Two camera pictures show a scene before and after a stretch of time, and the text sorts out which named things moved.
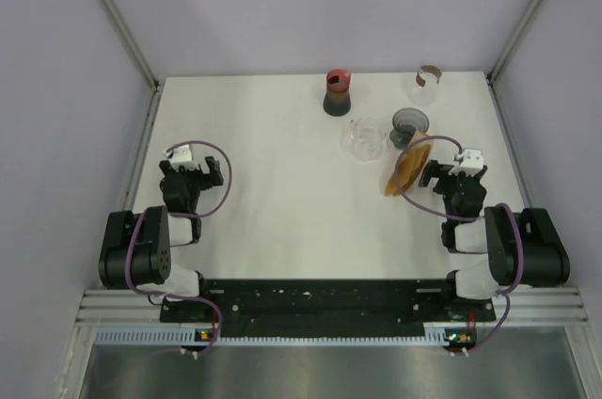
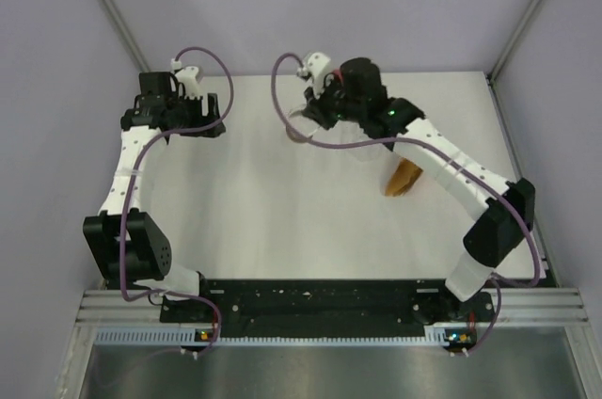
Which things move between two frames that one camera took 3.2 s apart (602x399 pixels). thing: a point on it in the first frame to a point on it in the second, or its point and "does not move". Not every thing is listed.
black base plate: [327, 304] does not move
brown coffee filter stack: [410, 165] does not move
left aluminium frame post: [116, 15] does not move
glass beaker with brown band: [424, 87] to [300, 127]
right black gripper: [444, 172] to [317, 106]
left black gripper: [213, 172] to [211, 104]
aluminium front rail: [525, 307] does not move
